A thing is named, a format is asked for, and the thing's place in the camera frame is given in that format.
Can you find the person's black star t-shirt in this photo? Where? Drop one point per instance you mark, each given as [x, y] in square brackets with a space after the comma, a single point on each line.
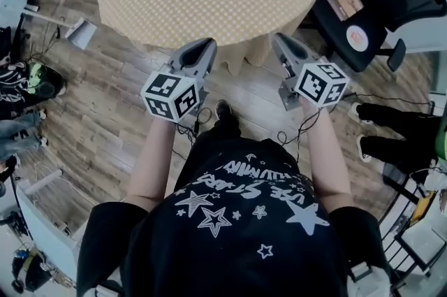
[227, 246]

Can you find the person's black shoe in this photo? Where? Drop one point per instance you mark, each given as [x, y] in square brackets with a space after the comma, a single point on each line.
[223, 110]

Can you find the black metal rack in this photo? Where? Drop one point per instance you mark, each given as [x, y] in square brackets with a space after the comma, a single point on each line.
[408, 236]

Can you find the person's black trousers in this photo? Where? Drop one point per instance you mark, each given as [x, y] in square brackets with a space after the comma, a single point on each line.
[223, 135]

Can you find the person's right forearm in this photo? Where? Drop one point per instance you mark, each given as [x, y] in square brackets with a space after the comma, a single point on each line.
[328, 156]

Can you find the person's left forearm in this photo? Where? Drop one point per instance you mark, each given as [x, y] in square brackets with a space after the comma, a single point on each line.
[150, 156]

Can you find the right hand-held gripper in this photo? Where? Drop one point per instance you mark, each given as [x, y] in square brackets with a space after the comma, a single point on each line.
[321, 86]

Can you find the green printed bag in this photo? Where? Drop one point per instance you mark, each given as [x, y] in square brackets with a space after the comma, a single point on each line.
[441, 140]

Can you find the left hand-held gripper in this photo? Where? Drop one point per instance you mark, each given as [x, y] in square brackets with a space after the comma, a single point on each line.
[167, 93]

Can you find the round white red disc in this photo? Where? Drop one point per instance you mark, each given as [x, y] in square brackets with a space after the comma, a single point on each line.
[357, 38]

